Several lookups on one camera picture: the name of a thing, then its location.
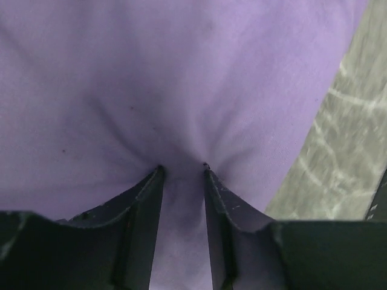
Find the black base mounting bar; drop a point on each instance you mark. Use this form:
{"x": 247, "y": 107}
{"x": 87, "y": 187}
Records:
{"x": 378, "y": 208}

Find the purple t-shirt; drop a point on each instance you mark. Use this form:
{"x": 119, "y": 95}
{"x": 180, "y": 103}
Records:
{"x": 96, "y": 94}

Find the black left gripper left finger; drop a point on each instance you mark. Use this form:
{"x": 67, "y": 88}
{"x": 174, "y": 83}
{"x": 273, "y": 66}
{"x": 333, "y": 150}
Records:
{"x": 110, "y": 246}

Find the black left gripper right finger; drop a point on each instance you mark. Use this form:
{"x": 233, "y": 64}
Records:
{"x": 249, "y": 250}

